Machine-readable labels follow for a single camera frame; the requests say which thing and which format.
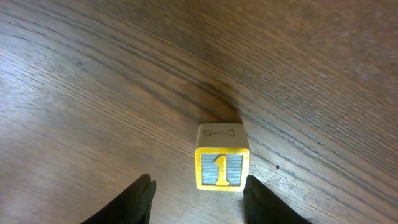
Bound yellow number 1 block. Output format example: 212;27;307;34
195;123;250;192

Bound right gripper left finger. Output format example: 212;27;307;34
81;174;156;224

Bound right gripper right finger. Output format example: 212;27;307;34
243;175;310;224

